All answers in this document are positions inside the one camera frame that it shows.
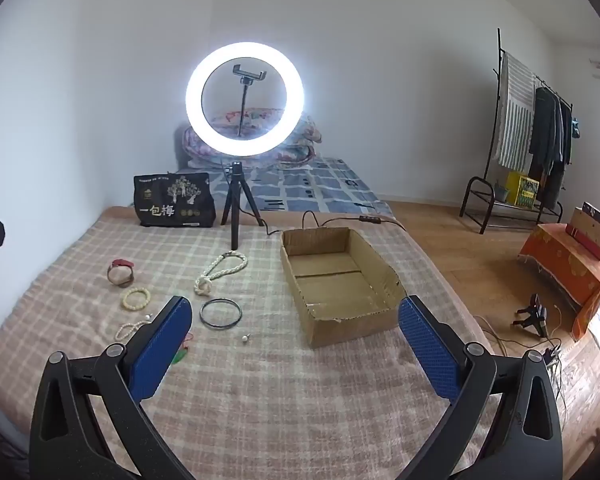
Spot black clothes rack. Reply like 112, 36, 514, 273
459, 27, 577, 235

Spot small white pearl bracelet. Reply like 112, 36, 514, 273
114, 319, 148, 342

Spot striped towel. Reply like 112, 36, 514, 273
494, 52, 537, 172

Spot blue patterned bed sheet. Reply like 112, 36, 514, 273
179, 155, 396, 217

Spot dark metal bangle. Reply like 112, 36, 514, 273
199, 298, 243, 330

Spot dark hanging jackets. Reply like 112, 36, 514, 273
528, 86, 574, 211

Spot black ring light cable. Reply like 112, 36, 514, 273
252, 209, 407, 237

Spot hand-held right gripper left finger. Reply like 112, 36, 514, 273
29, 295, 197, 480

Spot yellow bead bracelet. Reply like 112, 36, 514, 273
122, 287, 152, 311

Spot red string pendant necklace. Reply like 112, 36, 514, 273
171, 331, 195, 364

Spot white pearl necklace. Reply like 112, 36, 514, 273
193, 250, 249, 297

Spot red patterned box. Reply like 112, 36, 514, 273
518, 223, 600, 342

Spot small black floor tripod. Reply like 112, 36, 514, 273
512, 293, 549, 339

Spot black phone holder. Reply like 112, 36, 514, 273
232, 63, 267, 137

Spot cardboard box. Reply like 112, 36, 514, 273
279, 227, 407, 350

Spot floor cables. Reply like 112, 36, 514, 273
474, 304, 570, 413

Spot pink plaid blanket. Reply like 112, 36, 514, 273
0, 204, 498, 480

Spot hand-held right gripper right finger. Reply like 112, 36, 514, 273
398, 295, 566, 480

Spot white ring light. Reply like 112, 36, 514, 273
185, 42, 306, 156

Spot folded floral quilt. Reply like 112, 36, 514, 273
182, 107, 324, 169

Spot yellow box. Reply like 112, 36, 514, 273
504, 170, 541, 209

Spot black printed snack bag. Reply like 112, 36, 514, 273
133, 172, 217, 229

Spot tan and red box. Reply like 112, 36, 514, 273
564, 202, 600, 261

